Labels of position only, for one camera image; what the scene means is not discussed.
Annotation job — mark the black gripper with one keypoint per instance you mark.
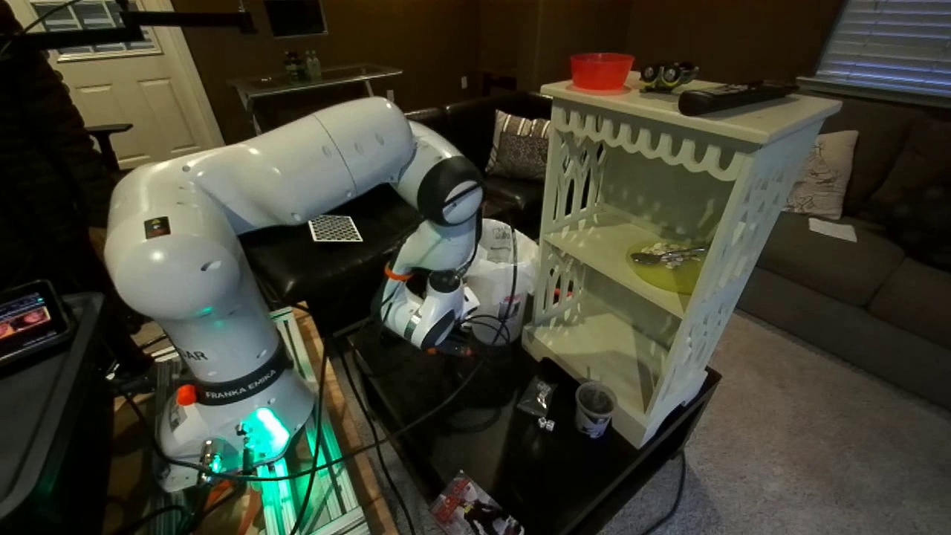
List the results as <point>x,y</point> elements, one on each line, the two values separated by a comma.
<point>461,343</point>

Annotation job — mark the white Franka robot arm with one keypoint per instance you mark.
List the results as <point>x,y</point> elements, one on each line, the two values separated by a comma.
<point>299,166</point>

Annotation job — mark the long black remote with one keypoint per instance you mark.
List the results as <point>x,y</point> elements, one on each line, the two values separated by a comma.
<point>724,100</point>

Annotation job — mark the white ornate shelf unit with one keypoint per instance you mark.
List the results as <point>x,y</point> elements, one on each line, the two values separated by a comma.
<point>761,122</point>

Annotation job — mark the small black white gadget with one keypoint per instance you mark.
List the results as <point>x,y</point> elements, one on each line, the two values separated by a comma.
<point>540,398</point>

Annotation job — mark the black leather sofa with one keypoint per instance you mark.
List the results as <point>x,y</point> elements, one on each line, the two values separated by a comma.
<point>327,272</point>

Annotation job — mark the small printed cup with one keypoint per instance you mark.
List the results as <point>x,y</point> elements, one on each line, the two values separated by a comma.
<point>595,416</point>

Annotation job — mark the red black magazine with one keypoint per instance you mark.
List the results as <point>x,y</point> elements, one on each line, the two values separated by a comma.
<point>472,505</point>

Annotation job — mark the patterned flat card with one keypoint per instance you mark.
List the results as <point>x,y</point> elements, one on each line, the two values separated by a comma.
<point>335,230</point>

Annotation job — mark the wooden framed robot stand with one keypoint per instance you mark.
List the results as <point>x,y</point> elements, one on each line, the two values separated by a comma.
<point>342,464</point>

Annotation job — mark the patterned throw pillow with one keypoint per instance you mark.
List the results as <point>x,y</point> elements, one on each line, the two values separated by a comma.
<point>519,146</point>

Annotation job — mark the dark speckled clump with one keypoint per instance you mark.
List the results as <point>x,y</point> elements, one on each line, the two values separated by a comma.
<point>660,257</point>

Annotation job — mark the green plate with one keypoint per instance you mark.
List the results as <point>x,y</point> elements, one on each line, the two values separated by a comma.
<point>686,273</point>

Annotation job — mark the orange knob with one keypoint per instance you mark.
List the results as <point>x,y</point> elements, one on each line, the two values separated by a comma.
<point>186,392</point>

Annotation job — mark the dark console table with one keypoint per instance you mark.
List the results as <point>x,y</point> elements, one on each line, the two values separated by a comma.
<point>316,79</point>

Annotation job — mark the red plastic bowl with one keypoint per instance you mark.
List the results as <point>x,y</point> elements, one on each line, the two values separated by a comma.
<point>602,71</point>

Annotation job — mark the dark glasses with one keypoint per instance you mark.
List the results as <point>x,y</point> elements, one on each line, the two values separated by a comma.
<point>668,74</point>

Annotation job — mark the white paper sheet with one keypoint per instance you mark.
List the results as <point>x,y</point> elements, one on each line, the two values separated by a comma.
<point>833,230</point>

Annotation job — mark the beige throw pillow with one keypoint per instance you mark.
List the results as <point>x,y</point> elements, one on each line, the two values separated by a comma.
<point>825,177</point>

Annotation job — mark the white panel door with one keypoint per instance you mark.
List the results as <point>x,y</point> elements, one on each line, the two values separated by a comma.
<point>137,100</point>

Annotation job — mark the grey fabric sofa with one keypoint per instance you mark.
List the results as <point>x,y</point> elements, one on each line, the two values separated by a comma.
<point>864,287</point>

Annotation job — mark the black tablet with lit screen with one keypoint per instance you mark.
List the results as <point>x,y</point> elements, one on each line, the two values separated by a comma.
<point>24,323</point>

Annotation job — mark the white window blinds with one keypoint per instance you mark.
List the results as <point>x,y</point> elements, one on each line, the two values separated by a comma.
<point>886,45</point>

